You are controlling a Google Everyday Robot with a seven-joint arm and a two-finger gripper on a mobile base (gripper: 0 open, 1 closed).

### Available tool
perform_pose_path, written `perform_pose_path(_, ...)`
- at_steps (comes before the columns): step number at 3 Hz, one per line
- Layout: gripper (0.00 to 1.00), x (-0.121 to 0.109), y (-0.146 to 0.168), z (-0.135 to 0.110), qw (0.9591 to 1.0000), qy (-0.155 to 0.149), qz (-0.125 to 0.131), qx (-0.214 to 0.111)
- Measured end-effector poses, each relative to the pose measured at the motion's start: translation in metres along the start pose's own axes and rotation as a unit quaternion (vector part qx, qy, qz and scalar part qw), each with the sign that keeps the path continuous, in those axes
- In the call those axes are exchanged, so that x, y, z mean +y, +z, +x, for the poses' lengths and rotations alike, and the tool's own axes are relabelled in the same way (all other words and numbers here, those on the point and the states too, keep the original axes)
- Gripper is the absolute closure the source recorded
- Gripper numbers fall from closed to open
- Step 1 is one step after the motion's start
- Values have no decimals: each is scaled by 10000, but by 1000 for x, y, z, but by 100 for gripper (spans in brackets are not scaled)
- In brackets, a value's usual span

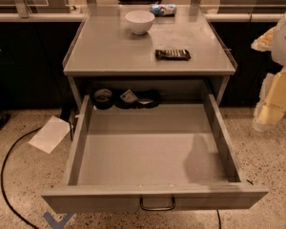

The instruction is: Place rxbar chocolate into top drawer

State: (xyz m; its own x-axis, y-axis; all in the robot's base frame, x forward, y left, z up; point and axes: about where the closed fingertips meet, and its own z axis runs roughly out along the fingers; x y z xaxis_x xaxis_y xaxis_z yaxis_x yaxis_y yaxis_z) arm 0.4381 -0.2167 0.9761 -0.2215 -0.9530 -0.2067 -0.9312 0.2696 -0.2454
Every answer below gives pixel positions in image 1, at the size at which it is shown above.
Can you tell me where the black floor cable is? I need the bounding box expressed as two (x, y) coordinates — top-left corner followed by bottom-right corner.
(0, 126), (44, 229)

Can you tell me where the white paper sheet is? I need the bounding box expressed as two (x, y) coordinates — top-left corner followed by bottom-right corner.
(29, 116), (70, 154)

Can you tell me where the blue white snack packet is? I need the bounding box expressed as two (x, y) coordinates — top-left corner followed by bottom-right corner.
(150, 4), (176, 16)

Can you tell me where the black tape roll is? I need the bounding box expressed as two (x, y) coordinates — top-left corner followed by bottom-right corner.
(92, 89), (114, 110)

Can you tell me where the white ceramic bowl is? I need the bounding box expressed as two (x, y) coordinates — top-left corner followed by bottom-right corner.
(125, 10), (154, 34)

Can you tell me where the open grey top drawer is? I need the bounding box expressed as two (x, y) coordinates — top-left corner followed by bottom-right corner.
(42, 94), (268, 213)

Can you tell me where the black drawer handle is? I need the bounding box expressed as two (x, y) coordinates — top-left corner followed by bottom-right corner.
(139, 198), (175, 212)

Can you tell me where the black bundle with tag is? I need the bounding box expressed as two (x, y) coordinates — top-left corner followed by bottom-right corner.
(114, 90), (161, 109)

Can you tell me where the grey metal cabinet table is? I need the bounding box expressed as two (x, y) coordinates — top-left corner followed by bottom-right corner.
(62, 4), (238, 112)

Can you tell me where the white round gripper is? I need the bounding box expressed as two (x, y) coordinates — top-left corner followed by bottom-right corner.
(251, 12), (286, 132)

